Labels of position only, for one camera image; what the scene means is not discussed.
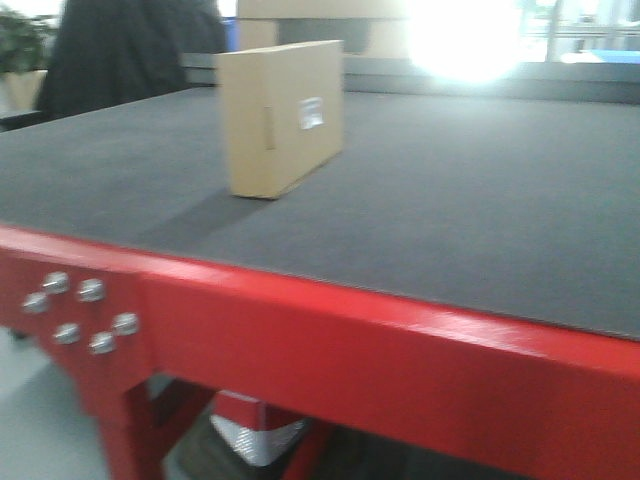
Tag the cardboard package with label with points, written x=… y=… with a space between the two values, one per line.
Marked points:
x=282 y=113

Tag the large stacked cardboard box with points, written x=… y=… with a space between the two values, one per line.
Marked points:
x=367 y=28

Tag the dark grey conveyor belt mat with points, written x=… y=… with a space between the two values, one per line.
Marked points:
x=524 y=208

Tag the person in dark jacket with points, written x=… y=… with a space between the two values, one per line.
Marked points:
x=108 y=53

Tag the potted green plant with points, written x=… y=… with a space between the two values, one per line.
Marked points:
x=25 y=51

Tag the red metal table frame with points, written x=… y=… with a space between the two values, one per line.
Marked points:
x=149 y=338

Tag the grey metal back rail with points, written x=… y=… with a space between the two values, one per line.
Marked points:
x=602 y=83

